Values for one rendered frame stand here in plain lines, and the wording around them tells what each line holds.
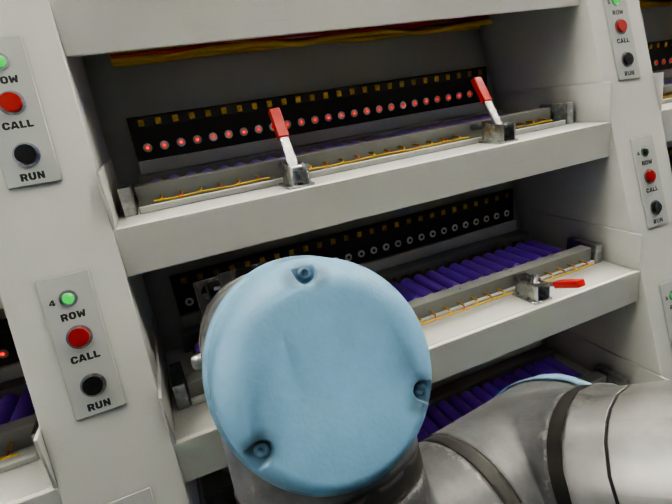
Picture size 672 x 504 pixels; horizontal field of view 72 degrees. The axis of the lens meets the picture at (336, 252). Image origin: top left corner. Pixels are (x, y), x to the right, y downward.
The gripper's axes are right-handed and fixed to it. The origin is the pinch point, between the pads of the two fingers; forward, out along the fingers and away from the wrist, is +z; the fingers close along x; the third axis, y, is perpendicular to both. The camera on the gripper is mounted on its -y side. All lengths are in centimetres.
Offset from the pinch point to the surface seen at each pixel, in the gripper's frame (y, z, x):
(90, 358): 3.3, -9.1, 13.1
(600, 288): -6.9, -7.9, -44.5
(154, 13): 31.9, -10.8, 0.6
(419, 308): -2.7, -3.5, -21.1
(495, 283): -2.8, -3.5, -32.6
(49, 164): 19.9, -10.4, 12.0
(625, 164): 8, -9, -53
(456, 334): -6.2, -7.3, -22.8
